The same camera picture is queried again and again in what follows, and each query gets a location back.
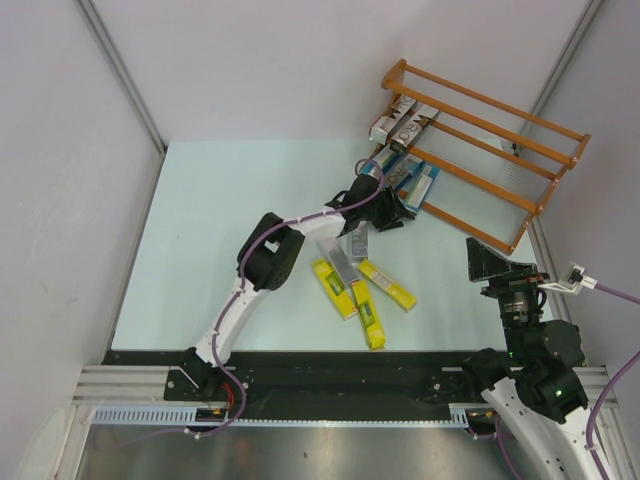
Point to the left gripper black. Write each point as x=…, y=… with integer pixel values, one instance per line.
x=393, y=211

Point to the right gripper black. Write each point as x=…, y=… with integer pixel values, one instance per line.
x=484, y=263

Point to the lilac Protefix toothpaste box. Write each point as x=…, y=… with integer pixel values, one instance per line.
x=358, y=243

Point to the white blue R&O box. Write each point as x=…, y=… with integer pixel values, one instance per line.
x=402, y=171

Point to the blue toothpaste box with barcode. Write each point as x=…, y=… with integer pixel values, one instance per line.
x=386, y=158

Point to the lilac text-side toothpaste box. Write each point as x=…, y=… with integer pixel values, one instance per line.
x=334, y=254

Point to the silver black R&O charcoal box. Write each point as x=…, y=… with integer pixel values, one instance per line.
x=381, y=129

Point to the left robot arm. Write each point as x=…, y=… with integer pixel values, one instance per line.
x=267, y=258

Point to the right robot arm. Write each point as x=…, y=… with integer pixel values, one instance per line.
x=534, y=387

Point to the orange wooden shelf rack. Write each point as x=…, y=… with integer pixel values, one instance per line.
x=499, y=165

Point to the yellow Curaprox box right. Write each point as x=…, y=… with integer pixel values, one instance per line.
x=394, y=290

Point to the yellow curaprox box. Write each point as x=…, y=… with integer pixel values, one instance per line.
x=394, y=290
x=334, y=288
x=372, y=326

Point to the yellow Curaprox box left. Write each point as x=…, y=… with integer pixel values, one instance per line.
x=334, y=288

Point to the yellow Curaprox box middle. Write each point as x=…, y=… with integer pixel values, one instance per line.
x=372, y=326

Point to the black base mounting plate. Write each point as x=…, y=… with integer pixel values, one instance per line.
x=336, y=386

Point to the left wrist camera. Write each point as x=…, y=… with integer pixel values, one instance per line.
x=368, y=167

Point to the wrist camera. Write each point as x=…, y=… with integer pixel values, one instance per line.
x=572, y=281
x=368, y=167

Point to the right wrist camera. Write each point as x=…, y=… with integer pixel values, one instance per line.
x=572, y=281

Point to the white slotted cable duct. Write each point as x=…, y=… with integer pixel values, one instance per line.
x=159, y=415

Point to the aluminium frame rail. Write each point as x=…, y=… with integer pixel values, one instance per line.
x=121, y=385

